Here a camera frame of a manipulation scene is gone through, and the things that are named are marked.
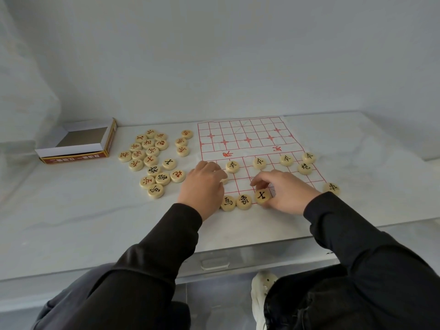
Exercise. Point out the person's right forearm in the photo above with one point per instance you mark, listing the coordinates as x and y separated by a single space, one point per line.
371 271

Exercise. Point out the person's right hand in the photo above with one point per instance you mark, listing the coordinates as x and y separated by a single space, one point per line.
288 194

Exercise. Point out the pile of wooden xiangqi pieces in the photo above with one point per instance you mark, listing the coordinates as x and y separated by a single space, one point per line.
147 154

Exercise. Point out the red grid xiangqi board sheet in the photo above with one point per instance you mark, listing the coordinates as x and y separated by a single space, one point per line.
240 134

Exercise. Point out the person's left hand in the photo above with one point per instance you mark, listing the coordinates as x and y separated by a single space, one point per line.
202 190

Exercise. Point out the sheer white curtain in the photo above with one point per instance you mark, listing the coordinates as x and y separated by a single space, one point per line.
24 99

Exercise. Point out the person's white perforated shoe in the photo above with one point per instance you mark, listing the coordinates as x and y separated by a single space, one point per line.
261 288

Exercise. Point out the grey desk drawer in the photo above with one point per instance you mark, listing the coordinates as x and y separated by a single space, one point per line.
257 254

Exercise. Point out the white cardboard box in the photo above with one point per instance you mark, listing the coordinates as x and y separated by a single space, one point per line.
72 151

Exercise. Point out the person's left forearm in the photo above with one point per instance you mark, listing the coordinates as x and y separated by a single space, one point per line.
137 278

